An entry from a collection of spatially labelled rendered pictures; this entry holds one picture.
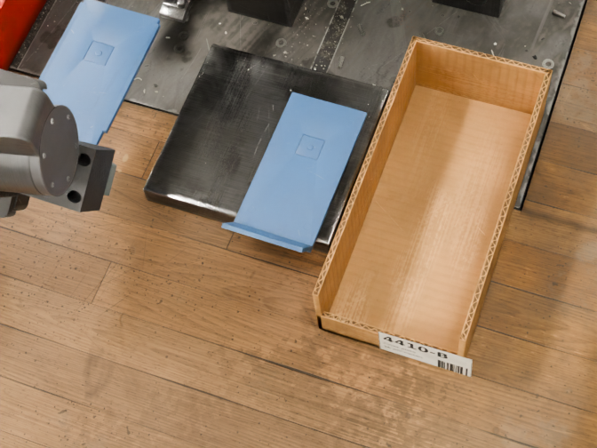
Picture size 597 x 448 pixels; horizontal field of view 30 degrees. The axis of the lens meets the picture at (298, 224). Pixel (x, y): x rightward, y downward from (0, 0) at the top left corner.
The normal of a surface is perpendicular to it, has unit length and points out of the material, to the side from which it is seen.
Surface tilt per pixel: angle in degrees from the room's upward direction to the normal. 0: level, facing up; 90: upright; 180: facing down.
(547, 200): 0
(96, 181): 92
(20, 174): 66
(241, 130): 0
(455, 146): 0
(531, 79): 90
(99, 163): 92
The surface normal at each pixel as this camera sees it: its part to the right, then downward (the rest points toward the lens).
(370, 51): -0.08, -0.45
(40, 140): 0.97, 0.09
